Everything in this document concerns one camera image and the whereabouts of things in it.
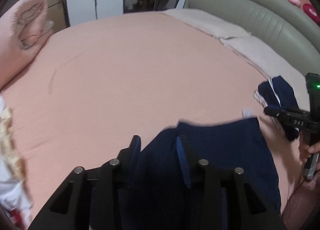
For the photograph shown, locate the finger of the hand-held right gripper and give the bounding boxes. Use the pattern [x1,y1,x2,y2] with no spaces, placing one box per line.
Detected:
[264,104,311,131]

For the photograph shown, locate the navy blue shorts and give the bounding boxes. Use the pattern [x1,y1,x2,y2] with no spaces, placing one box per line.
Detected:
[89,75,301,230]

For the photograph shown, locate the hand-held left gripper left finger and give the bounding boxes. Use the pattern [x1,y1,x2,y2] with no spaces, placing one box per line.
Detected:
[27,135,141,230]

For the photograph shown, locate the person's right hand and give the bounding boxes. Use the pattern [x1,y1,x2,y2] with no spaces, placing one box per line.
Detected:
[299,142,320,192]

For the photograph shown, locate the red plush toy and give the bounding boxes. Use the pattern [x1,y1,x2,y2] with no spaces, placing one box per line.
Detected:
[302,3,320,25]

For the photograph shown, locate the grey-green padded headboard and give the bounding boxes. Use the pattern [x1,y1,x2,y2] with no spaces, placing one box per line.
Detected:
[186,0,320,75]

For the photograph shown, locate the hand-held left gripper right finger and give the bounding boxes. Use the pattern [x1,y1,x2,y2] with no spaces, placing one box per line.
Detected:
[176,135,287,230]

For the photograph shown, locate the wooden cabinet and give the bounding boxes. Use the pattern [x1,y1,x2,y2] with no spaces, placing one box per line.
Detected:
[33,0,70,36]

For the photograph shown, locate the pink rolled quilt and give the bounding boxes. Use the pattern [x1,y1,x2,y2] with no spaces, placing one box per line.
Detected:
[0,0,54,90]

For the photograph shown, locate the pink bed sheet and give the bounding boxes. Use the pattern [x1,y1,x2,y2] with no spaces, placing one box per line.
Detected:
[0,11,310,230]

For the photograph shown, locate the white printed garment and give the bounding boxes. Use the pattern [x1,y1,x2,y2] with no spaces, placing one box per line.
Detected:
[0,94,35,228]

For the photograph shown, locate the person's right forearm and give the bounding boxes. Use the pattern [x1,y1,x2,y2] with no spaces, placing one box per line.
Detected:
[281,170,320,230]

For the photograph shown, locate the beige pillow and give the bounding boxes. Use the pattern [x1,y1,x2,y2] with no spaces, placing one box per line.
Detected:
[160,8,251,40]
[219,35,311,111]

